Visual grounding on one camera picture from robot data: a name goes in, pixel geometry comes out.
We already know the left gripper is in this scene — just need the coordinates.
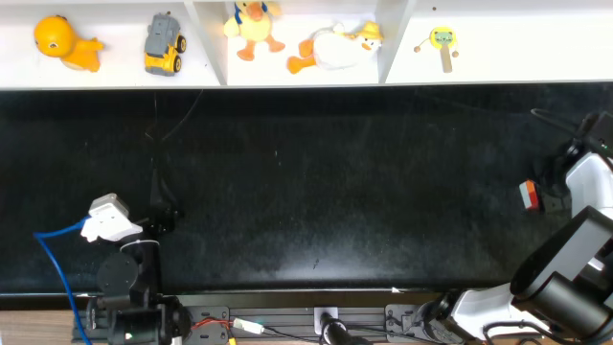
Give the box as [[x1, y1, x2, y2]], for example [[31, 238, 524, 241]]
[[139, 167, 181, 238]]

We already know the grey and yellow toy truck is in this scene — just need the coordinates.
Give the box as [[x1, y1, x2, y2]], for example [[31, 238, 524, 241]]
[[144, 11, 189, 78]]

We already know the yellow rubber duck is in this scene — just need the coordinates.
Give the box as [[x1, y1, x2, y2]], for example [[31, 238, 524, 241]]
[[33, 14, 105, 74]]

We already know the yellow wooden rattle drum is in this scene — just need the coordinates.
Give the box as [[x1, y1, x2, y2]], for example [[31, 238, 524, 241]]
[[413, 26, 461, 75]]

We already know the many-coloured puzzle cube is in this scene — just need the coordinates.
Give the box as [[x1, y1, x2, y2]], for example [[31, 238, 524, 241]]
[[518, 179, 542, 212]]

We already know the white plush duck yellow hat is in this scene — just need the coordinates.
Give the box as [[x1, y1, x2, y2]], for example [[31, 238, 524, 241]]
[[285, 20, 384, 76]]

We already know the white shelf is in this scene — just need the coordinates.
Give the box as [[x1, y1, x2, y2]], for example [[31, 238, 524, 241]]
[[0, 0, 613, 91]]

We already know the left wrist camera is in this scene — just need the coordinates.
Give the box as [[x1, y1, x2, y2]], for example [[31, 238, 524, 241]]
[[79, 192, 145, 244]]

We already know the blue cable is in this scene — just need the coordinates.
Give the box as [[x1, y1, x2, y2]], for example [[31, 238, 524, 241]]
[[33, 216, 95, 345]]

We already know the mounting rail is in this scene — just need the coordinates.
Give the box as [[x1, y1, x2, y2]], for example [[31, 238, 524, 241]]
[[71, 302, 461, 345]]

